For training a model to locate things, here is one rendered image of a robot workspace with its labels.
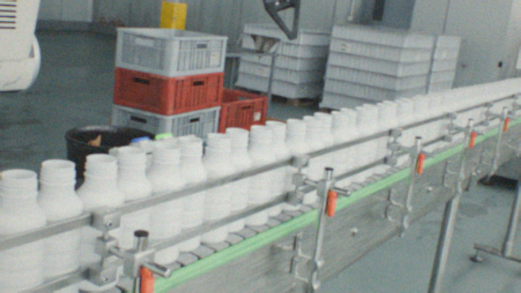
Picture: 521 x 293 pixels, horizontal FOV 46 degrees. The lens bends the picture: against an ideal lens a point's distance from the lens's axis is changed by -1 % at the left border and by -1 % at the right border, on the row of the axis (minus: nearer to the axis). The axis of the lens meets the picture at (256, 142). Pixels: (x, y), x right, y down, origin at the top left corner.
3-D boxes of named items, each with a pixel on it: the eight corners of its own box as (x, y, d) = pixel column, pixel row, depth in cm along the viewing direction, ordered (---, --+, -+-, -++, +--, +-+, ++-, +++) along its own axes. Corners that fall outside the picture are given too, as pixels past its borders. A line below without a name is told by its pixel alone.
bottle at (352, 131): (335, 189, 133) (348, 113, 129) (317, 180, 137) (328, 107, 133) (356, 186, 136) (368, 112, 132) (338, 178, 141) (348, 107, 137)
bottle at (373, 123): (356, 169, 150) (366, 102, 147) (377, 177, 147) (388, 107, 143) (341, 172, 146) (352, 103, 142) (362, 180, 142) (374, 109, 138)
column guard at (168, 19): (169, 65, 1108) (175, 2, 1083) (153, 62, 1128) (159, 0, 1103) (184, 65, 1140) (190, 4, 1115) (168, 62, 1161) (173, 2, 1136)
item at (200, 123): (164, 155, 352) (167, 116, 347) (107, 140, 369) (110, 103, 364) (218, 139, 406) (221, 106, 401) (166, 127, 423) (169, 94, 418)
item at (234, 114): (220, 136, 415) (223, 103, 410) (172, 124, 435) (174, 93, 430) (265, 126, 467) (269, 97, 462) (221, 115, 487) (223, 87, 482)
